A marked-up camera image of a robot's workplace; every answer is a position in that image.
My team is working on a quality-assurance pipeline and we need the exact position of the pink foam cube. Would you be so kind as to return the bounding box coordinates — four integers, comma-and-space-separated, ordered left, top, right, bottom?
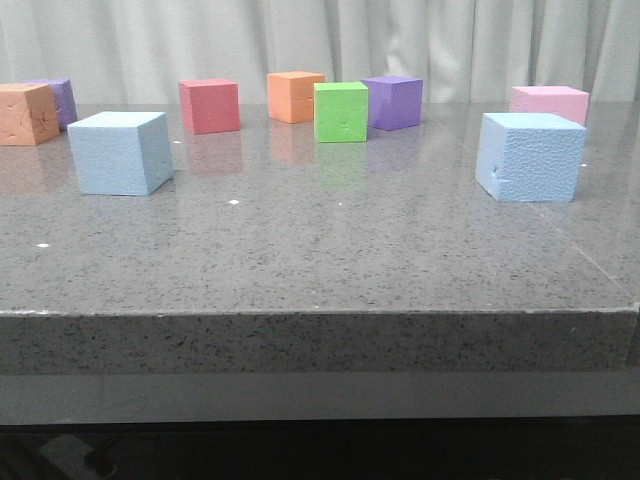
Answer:
509, 86, 590, 126

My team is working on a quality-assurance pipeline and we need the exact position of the smooth orange foam cube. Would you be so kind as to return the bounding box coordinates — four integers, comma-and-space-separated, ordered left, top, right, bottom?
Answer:
267, 71, 325, 123

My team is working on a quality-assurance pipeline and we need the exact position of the grey pleated curtain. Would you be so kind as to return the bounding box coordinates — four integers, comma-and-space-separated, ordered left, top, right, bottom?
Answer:
1, 1, 639, 104

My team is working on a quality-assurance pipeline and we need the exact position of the purple foam cube right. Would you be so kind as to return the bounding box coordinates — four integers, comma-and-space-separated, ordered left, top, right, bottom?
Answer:
362, 76, 424, 131

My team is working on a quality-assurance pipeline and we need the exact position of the dented orange foam cube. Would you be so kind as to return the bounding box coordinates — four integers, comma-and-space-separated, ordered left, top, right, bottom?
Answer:
1, 83, 60, 146

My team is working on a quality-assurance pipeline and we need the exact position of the purple foam cube left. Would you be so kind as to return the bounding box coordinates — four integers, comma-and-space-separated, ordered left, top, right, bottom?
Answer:
23, 77, 78, 131

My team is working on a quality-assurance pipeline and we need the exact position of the green foam cube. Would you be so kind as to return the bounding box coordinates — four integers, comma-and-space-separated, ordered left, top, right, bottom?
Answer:
314, 81, 369, 143

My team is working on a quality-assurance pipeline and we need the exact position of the red foam cube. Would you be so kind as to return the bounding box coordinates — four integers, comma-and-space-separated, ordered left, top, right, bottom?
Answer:
178, 78, 240, 134

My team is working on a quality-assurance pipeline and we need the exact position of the textured light blue foam cube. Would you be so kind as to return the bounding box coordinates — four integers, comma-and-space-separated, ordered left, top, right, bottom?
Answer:
475, 112, 587, 202

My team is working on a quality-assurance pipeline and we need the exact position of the purple foam cube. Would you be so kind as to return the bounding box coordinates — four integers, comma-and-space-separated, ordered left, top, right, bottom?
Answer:
362, 76, 424, 131
23, 77, 78, 131

